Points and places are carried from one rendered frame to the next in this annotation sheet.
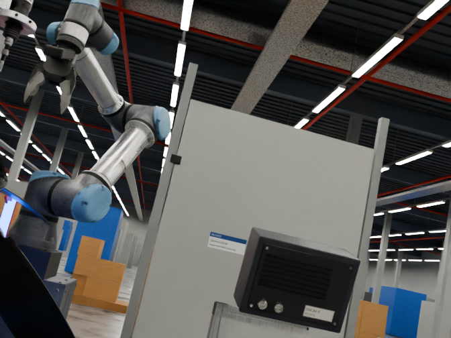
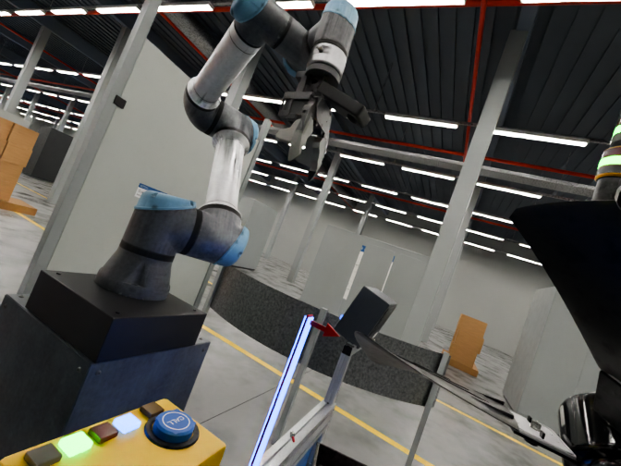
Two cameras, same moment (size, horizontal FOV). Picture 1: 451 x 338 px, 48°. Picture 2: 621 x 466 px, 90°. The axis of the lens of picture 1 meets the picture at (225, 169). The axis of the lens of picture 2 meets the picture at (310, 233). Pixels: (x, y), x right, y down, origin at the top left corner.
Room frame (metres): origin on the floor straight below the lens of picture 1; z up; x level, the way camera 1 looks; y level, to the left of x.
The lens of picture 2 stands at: (0.92, 0.96, 1.29)
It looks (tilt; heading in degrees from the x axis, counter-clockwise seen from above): 3 degrees up; 302
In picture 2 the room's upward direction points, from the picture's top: 21 degrees clockwise
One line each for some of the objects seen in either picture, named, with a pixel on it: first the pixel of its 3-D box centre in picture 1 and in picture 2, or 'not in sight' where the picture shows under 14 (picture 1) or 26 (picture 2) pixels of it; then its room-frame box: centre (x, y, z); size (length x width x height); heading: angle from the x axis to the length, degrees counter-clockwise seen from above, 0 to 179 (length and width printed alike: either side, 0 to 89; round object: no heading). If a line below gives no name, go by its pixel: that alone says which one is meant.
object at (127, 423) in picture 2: not in sight; (127, 423); (1.17, 0.75, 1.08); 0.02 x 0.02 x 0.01; 8
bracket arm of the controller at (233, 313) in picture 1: (260, 318); (355, 345); (1.27, -0.16, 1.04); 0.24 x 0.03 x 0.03; 98
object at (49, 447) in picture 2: not in sight; (42, 457); (1.16, 0.82, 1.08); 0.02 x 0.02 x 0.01; 8
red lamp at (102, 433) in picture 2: not in sight; (103, 432); (1.17, 0.77, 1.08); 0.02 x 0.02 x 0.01; 8
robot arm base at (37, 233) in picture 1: (35, 229); (140, 267); (1.58, 0.53, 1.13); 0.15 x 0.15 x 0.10
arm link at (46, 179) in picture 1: (47, 193); (164, 220); (1.58, 0.52, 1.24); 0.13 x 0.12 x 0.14; 66
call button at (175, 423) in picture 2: not in sight; (174, 426); (1.15, 0.71, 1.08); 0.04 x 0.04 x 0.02
